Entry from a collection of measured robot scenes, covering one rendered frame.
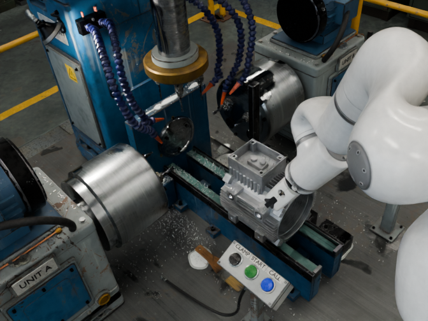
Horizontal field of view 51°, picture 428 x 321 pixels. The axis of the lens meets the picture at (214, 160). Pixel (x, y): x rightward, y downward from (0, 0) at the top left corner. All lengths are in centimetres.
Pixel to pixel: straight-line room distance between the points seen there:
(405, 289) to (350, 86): 27
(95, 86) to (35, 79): 273
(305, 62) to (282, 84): 12
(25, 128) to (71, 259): 248
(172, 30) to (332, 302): 85
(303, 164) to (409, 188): 48
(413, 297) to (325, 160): 36
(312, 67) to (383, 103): 106
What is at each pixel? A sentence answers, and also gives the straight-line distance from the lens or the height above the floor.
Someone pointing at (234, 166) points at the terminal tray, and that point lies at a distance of 122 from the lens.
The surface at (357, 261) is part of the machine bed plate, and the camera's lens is 144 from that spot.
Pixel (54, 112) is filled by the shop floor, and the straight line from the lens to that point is 362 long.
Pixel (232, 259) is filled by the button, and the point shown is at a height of 107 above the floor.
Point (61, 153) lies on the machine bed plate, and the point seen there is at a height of 80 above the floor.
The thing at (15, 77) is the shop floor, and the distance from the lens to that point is 422.
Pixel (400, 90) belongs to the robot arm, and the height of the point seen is 168.
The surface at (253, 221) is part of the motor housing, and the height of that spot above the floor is 102.
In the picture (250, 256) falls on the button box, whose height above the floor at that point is 108.
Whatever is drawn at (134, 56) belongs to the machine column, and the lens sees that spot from 144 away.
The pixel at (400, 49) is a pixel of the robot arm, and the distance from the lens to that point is 58.
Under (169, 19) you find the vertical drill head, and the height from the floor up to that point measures 146.
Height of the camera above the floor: 196
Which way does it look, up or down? 43 degrees down
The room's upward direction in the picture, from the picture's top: 5 degrees counter-clockwise
